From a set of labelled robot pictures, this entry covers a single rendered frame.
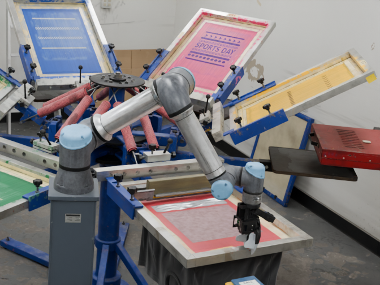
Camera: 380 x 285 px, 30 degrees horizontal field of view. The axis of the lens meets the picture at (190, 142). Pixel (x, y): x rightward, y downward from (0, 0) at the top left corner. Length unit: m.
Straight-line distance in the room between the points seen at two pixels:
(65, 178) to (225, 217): 0.81
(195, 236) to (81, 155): 0.62
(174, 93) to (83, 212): 0.57
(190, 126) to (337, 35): 3.07
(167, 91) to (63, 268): 0.81
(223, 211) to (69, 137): 0.90
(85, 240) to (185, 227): 0.48
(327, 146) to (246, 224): 1.21
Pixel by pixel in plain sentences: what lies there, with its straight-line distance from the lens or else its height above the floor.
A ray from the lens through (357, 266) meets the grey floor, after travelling 5.07.
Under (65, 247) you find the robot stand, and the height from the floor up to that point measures 0.98.
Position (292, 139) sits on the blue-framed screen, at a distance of 5.79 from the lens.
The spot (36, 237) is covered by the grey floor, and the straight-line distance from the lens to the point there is 4.99.
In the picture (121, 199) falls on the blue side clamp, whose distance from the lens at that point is 3.15.
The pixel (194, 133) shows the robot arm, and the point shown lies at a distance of 2.50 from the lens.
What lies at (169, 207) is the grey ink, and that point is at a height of 0.97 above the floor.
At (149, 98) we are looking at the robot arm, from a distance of 2.63.
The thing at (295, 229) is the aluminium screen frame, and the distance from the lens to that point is 3.01.
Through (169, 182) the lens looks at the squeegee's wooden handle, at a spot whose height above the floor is 1.05.
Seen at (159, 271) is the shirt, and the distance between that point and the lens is 3.13.
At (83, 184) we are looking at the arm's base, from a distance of 2.66.
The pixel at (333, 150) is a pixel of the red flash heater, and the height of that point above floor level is 1.10.
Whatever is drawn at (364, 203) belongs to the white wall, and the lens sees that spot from 5.31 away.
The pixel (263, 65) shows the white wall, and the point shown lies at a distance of 6.22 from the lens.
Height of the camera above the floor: 2.26
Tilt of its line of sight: 19 degrees down
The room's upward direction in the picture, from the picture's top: 6 degrees clockwise
